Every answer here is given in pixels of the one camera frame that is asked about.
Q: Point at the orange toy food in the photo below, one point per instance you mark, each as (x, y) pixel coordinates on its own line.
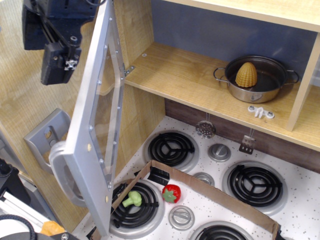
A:
(51, 228)

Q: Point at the grey back stove knob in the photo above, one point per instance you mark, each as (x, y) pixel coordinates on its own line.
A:
(219, 152)

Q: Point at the brown cardboard barrier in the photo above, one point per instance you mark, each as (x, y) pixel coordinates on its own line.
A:
(207, 203)

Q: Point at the red toy strawberry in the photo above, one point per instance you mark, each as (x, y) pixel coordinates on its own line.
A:
(171, 193)

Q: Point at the back right stove burner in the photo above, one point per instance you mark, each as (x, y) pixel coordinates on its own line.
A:
(256, 184)

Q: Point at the grey wall phone holder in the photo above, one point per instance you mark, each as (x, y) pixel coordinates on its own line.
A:
(46, 134)

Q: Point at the hanging metal strainer spoon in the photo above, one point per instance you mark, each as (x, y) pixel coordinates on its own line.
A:
(205, 128)

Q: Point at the steel cooking pot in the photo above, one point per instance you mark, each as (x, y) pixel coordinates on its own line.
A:
(271, 77)

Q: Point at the grey microwave door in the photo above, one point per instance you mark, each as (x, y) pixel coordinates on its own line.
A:
(84, 164)

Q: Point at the grey front stove knob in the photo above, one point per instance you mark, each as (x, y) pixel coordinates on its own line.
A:
(181, 218)

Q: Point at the yellow toy corn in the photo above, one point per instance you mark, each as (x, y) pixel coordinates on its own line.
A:
(247, 75)

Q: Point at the back left stove burner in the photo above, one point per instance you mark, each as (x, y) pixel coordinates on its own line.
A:
(173, 148)

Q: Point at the grey middle stove knob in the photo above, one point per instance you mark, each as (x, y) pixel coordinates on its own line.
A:
(205, 177)

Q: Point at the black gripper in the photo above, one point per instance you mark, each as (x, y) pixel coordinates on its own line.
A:
(55, 26)

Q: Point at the front left stove burner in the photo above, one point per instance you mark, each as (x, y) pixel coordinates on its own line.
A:
(134, 222)

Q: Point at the hanging metal spatula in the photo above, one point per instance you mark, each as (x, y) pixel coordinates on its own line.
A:
(248, 143)

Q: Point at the grey stove knob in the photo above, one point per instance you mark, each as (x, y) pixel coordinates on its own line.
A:
(205, 177)
(181, 218)
(219, 152)

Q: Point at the white door latch clip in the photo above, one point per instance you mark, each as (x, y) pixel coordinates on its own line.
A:
(260, 112)

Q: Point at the front right stove burner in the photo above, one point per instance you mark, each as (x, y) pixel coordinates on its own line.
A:
(220, 230)

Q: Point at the stove burner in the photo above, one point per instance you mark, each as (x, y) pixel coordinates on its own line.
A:
(220, 230)
(173, 148)
(134, 222)
(256, 184)

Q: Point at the green toy broccoli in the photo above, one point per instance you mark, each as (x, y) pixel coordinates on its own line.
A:
(134, 198)

